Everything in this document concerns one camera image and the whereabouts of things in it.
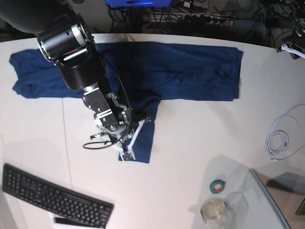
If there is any green electrical tape roll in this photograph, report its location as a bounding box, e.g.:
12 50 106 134
209 179 226 194

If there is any black power strip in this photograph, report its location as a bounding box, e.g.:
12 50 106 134
182 14 235 26

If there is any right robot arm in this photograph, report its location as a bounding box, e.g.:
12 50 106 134
0 0 143 147

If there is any glass panel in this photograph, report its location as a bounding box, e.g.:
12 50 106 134
251 167 305 229

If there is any blue box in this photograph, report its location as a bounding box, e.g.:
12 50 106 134
106 0 171 7

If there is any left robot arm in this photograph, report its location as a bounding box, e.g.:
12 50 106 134
279 0 305 60

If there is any coiled white cable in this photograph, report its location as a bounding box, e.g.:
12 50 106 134
265 104 305 161

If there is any clear glass jar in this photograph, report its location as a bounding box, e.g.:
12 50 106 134
200 198 230 229

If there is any dark blue t-shirt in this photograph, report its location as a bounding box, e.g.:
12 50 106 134
9 42 244 164

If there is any black computer keyboard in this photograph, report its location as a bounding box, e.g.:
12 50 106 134
2 164 114 229

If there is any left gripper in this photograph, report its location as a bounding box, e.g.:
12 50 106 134
289 28 305 60

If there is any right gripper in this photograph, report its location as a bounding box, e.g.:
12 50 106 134
104 120 143 148

